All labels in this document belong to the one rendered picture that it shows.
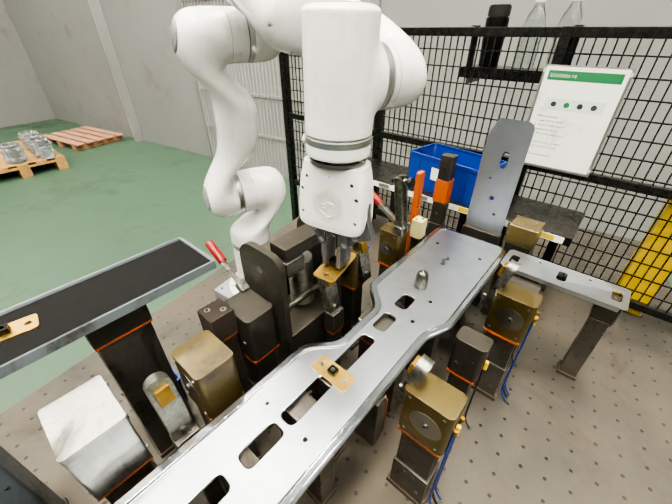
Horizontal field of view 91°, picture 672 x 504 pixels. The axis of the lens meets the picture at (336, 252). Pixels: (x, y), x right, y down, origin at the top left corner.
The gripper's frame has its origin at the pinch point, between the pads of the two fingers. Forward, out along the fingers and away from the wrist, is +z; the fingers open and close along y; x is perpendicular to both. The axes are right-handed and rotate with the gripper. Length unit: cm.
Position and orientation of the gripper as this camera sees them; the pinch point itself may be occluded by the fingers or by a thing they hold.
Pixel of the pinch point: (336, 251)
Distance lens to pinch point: 52.2
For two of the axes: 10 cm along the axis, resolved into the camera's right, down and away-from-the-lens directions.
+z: -0.2, 8.2, 5.8
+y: 8.8, 2.9, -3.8
